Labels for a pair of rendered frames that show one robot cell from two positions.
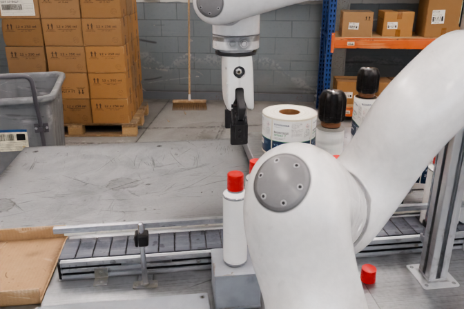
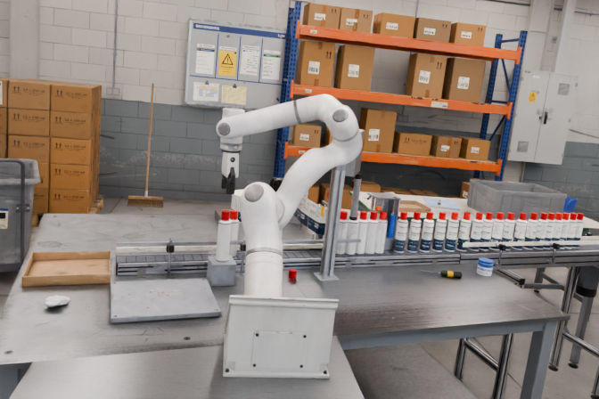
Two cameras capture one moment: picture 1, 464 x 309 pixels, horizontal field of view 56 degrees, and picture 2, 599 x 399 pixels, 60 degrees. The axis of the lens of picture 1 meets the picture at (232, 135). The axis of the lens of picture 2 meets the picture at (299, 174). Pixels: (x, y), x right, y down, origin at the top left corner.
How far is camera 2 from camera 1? 1.22 m
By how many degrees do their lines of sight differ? 16
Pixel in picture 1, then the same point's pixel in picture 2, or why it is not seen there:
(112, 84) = (74, 175)
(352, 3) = not seen: hidden behind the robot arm
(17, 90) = not seen: outside the picture
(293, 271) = (257, 222)
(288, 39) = (246, 144)
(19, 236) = (79, 256)
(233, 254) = (222, 255)
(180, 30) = (140, 128)
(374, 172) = (286, 197)
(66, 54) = (29, 143)
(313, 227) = (264, 206)
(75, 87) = not seen: hidden behind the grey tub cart
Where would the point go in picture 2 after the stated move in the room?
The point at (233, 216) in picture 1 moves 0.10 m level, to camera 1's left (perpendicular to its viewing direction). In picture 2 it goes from (224, 232) to (198, 232)
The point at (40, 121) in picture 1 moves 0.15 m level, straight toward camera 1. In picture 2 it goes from (23, 201) to (28, 207)
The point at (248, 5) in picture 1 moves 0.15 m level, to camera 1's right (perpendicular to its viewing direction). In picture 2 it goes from (241, 132) to (281, 134)
